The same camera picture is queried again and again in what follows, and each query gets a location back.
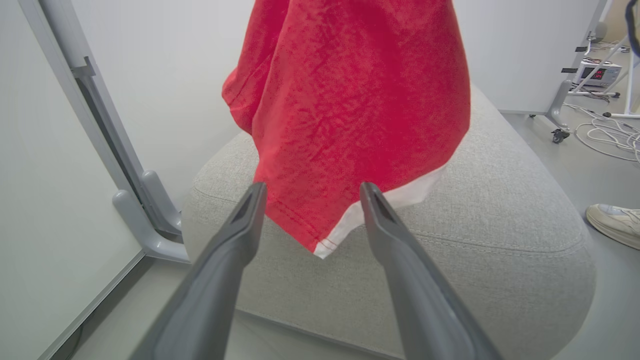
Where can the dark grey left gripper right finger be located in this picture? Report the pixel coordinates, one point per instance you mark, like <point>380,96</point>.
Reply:
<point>425,305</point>

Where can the power supply with red display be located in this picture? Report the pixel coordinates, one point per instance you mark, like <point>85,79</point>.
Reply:
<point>597,74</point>

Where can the red garment with white hem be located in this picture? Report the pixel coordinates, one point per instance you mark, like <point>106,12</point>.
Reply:
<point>350,110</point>

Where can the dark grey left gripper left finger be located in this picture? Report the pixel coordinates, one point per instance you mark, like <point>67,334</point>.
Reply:
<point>210,290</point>

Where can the grey partition foot with caster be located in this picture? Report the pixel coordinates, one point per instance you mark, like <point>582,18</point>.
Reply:
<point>557,110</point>

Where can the white sneaker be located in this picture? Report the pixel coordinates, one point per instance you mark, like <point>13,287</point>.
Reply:
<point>617,222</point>

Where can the white partition panel grey frame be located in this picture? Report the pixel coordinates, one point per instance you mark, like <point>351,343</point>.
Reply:
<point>175,75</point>
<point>40,200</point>

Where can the grey fabric ottoman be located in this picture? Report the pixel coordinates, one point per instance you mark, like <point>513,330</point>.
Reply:
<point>500,250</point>

